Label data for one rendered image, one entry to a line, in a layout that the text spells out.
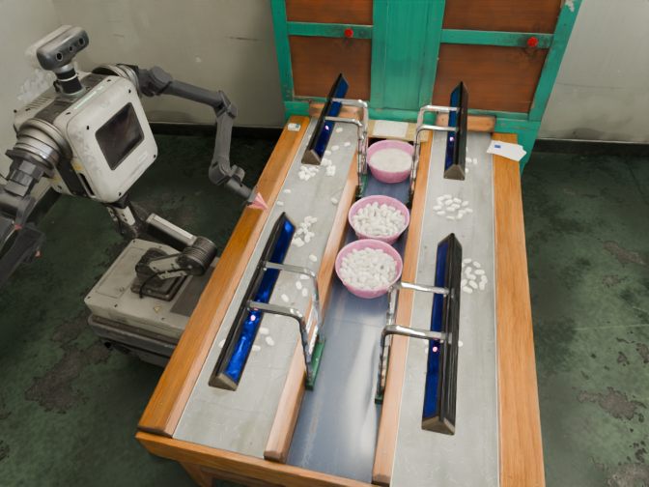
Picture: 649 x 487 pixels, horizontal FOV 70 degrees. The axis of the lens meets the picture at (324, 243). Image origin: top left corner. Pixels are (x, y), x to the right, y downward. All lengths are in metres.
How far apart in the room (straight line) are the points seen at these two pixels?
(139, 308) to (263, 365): 0.82
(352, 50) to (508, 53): 0.73
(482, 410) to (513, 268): 0.60
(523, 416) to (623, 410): 1.13
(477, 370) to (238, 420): 0.80
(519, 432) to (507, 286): 0.55
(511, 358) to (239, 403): 0.91
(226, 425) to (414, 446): 0.59
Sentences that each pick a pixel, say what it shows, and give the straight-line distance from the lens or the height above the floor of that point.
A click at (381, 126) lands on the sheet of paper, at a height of 0.78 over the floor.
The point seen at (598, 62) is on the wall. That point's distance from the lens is 3.67.
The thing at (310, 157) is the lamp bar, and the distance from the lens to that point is 1.88.
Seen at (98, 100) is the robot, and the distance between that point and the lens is 1.72.
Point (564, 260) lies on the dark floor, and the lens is 3.16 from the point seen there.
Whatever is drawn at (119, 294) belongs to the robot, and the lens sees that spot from 2.41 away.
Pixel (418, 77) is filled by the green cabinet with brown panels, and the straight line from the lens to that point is 2.52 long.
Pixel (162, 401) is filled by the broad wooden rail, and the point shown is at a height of 0.76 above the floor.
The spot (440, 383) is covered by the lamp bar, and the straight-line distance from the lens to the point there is 1.24.
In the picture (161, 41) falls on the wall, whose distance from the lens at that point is 3.80.
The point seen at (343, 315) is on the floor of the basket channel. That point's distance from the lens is 1.84.
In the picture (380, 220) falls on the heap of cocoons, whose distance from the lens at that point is 2.08.
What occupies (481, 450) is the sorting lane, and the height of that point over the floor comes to 0.74.
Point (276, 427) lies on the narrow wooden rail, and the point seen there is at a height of 0.76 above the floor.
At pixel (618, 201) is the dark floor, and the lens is 3.71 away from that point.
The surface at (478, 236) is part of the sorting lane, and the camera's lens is 2.08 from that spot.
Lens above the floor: 2.20
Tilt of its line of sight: 47 degrees down
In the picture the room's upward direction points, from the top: 4 degrees counter-clockwise
